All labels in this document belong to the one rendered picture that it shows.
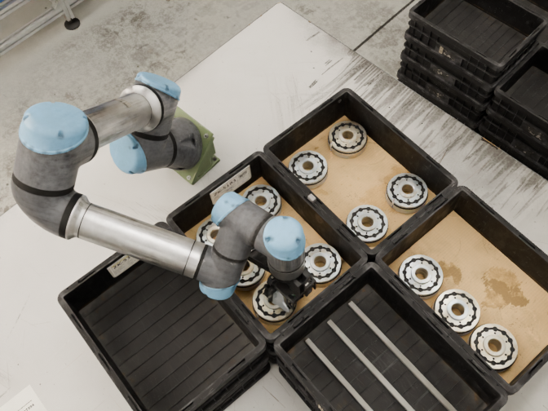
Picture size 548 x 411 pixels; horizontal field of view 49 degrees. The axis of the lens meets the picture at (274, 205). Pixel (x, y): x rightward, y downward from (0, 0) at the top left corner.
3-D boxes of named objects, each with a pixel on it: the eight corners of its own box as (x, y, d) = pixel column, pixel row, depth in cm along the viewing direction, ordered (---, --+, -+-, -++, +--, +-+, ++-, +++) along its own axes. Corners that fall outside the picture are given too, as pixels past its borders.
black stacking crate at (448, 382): (273, 358, 138) (271, 344, 128) (366, 278, 146) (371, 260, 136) (398, 506, 122) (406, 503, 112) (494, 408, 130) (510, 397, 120)
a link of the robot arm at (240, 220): (198, 240, 119) (242, 269, 115) (215, 192, 114) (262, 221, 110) (220, 229, 125) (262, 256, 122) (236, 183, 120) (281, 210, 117)
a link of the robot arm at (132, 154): (137, 156, 168) (99, 162, 157) (149, 112, 162) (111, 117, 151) (167, 177, 163) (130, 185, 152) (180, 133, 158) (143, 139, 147)
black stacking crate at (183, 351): (72, 313, 145) (55, 297, 135) (172, 240, 153) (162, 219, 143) (166, 447, 130) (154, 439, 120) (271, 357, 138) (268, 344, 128)
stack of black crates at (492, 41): (391, 90, 256) (407, 11, 216) (435, 51, 265) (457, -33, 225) (469, 143, 241) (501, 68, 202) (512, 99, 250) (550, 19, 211)
